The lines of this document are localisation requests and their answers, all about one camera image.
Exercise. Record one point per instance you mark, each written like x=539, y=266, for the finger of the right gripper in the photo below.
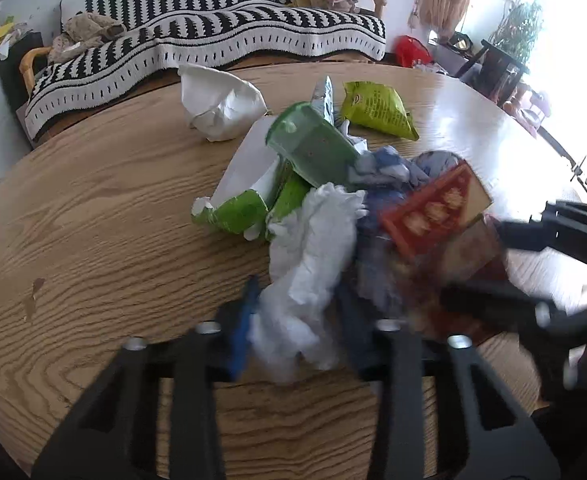
x=500, y=304
x=523, y=237

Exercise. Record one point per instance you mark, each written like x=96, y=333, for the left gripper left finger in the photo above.
x=110, y=431

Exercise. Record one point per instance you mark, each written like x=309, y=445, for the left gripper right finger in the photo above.
x=437, y=396

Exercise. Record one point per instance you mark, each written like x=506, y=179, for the red cigarette box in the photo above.
x=441, y=235

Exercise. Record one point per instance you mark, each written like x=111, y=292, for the white tissue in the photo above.
x=310, y=249

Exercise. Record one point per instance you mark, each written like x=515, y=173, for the blue white paper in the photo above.
x=388, y=180

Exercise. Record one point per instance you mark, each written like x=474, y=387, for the yellow-green snack bag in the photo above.
x=377, y=107

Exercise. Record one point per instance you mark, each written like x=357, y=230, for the green white carton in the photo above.
x=258, y=187

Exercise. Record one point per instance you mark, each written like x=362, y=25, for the green plastic tray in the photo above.
x=316, y=150

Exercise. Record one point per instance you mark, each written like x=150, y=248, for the silver foil wrapper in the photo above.
x=322, y=100

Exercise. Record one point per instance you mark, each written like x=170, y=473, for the crushed white paper bowl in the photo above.
x=219, y=105

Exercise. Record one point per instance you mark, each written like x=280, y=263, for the black wooden chair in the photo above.
x=492, y=72

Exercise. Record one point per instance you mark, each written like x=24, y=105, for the potted green plant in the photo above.
x=518, y=31

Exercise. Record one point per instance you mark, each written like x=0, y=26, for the red plastic bag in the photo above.
x=410, y=52

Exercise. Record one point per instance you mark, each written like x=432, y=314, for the striped blanket sofa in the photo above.
x=165, y=34

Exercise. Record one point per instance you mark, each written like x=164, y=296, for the brown plush toy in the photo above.
x=84, y=31

